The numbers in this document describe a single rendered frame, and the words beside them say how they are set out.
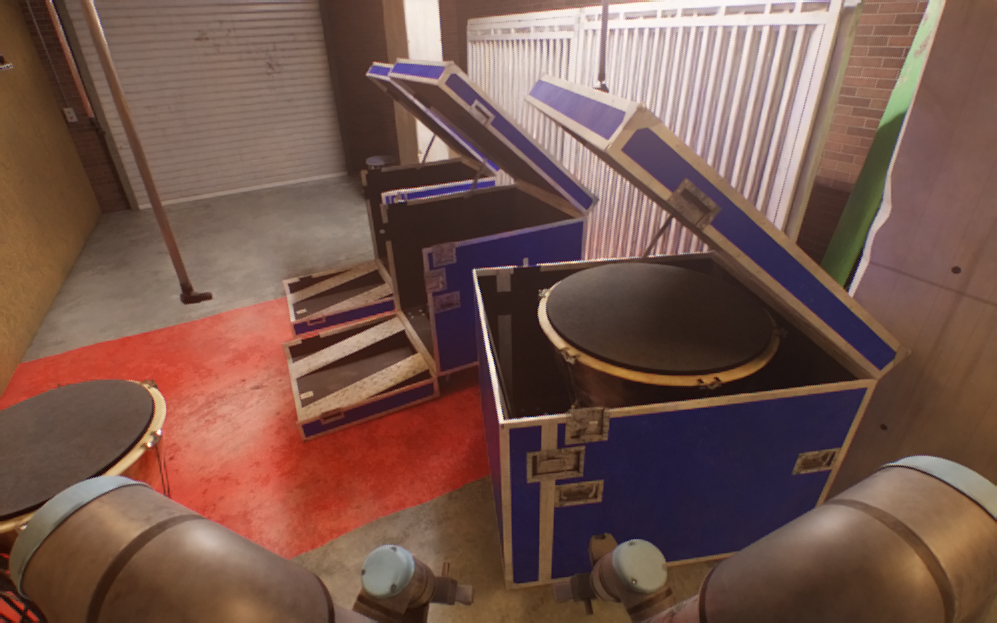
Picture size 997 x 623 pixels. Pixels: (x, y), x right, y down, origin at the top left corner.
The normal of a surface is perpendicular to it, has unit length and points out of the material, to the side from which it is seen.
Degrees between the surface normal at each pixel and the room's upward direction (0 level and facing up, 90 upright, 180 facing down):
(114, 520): 5
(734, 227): 90
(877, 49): 90
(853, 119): 90
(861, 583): 34
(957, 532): 25
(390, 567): 19
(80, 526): 15
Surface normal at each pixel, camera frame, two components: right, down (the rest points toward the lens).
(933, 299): -0.87, 0.26
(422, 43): 0.49, 0.42
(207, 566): 0.45, -0.78
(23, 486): -0.03, -0.87
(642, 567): 0.11, -0.68
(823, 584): -0.58, -0.54
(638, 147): 0.12, 0.48
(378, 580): -0.16, -0.67
